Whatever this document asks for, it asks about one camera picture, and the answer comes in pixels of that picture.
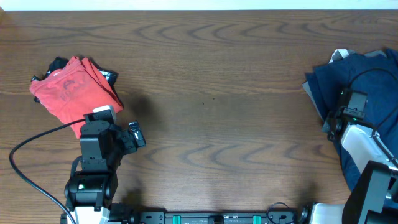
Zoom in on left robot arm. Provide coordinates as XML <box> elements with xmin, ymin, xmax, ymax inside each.
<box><xmin>61</xmin><ymin>120</ymin><xmax>146</xmax><ymax>223</ymax></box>

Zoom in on red folded t-shirt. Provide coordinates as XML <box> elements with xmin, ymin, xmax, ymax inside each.
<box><xmin>29</xmin><ymin>56</ymin><xmax>124</xmax><ymax>139</ymax></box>

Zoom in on navy blue shorts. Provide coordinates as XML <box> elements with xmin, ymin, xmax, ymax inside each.
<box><xmin>305</xmin><ymin>49</ymin><xmax>397</xmax><ymax>190</ymax></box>

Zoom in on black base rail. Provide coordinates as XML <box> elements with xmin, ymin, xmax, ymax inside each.
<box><xmin>60</xmin><ymin>203</ymin><xmax>312</xmax><ymax>224</ymax></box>

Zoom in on grey garment in pile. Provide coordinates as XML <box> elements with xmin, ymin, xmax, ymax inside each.
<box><xmin>302</xmin><ymin>49</ymin><xmax>387</xmax><ymax>120</ymax></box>

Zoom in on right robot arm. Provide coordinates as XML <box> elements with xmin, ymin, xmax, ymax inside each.
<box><xmin>308</xmin><ymin>106</ymin><xmax>397</xmax><ymax>223</ymax></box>

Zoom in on black garment under red shirt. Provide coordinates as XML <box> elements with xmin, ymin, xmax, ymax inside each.
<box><xmin>30</xmin><ymin>57</ymin><xmax>119</xmax><ymax>103</ymax></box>

